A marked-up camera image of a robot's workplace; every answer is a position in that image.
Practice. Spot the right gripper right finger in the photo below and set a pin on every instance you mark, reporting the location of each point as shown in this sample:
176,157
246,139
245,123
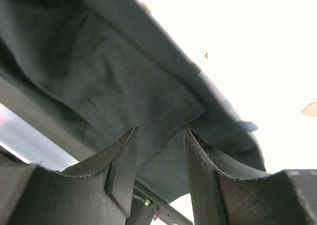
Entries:
226,192

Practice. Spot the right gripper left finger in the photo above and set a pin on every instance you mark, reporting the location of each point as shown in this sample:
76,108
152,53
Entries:
95,191

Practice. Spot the black t shirt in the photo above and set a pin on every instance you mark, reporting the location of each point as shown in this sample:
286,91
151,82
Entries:
101,67

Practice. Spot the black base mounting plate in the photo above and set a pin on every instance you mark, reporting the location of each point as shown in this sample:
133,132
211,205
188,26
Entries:
37,118

